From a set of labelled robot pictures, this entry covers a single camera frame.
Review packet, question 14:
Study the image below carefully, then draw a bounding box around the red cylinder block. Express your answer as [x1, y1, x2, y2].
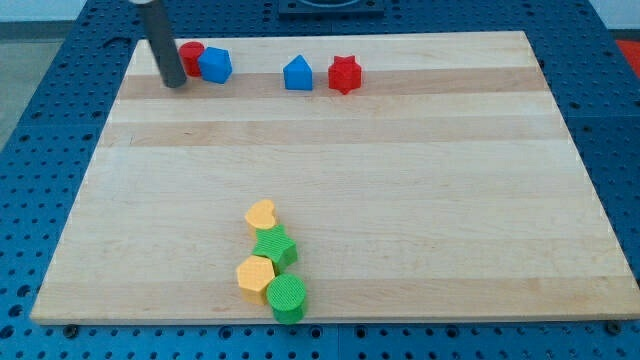
[178, 41, 205, 77]

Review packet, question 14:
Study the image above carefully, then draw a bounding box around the yellow heart block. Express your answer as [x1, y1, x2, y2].
[244, 199, 279, 240]

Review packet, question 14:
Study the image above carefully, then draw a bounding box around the green star block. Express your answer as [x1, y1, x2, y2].
[252, 224, 298, 273]

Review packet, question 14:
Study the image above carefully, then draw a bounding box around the light wooden board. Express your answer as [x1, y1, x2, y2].
[31, 31, 639, 325]

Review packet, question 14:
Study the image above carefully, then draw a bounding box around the blue pentagon house block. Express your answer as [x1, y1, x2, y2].
[283, 55, 313, 91]

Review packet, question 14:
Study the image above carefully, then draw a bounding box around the red star block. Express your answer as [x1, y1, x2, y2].
[328, 55, 362, 95]

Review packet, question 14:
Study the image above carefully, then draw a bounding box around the yellow hexagon block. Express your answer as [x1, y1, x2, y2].
[236, 255, 276, 305]

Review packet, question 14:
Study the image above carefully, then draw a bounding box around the green cylinder block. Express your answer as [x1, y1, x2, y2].
[266, 274, 307, 325]

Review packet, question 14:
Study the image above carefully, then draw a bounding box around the blue hexagon block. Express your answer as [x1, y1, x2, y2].
[198, 47, 232, 84]

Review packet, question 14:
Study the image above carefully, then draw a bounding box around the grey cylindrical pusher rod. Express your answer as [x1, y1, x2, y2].
[130, 0, 187, 89]

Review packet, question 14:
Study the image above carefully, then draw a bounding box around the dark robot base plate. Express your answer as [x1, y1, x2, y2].
[277, 0, 385, 18]

